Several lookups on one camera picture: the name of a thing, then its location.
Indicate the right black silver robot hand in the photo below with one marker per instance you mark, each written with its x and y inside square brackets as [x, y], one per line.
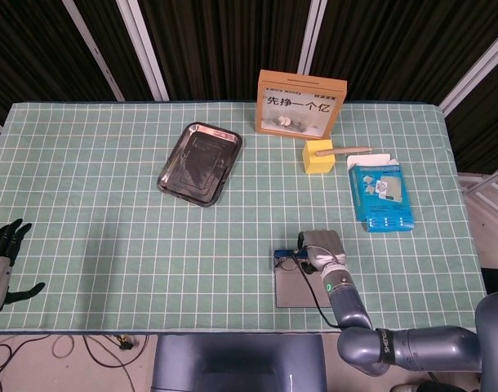
[324, 249]

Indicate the thin-framed eyeglasses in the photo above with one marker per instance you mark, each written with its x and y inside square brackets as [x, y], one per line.
[288, 268]

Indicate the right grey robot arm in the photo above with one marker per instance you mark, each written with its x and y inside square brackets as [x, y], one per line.
[420, 351]

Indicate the blue white cardboard box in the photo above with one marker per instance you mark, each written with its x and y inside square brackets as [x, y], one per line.
[381, 196]

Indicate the yellow cube block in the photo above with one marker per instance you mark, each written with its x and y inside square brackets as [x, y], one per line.
[318, 163]

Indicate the light wooden stick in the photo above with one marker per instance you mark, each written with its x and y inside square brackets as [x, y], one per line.
[351, 150]

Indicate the green checked tablecloth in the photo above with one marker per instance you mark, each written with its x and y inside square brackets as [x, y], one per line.
[110, 245]

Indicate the blue-grey robot torso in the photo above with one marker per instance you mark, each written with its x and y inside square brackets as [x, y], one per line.
[236, 359]

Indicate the wooden framed money box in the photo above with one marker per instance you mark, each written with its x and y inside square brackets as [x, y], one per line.
[300, 108]

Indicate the yellow black plug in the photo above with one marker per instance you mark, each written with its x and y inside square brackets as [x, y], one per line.
[125, 342]

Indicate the dark metal tray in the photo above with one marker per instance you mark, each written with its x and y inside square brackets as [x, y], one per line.
[198, 165]

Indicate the white shoe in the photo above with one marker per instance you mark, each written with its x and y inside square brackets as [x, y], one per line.
[404, 388]

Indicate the aluminium frame rail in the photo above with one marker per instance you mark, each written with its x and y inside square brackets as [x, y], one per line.
[483, 179]

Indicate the white aluminium post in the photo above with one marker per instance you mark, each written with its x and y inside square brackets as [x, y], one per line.
[310, 36]
[96, 53]
[473, 77]
[145, 49]

